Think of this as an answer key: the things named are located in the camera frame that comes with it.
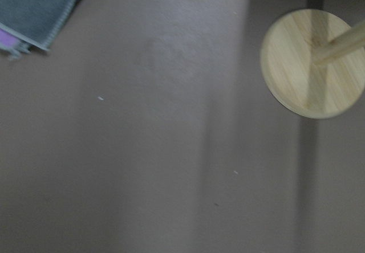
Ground grey purple folded cloths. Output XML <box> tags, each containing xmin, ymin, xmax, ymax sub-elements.
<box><xmin>1</xmin><ymin>0</ymin><xmax>81</xmax><ymax>59</ymax></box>

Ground wooden mug tree stand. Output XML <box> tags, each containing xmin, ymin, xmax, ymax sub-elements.
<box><xmin>260</xmin><ymin>9</ymin><xmax>364</xmax><ymax>119</ymax></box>

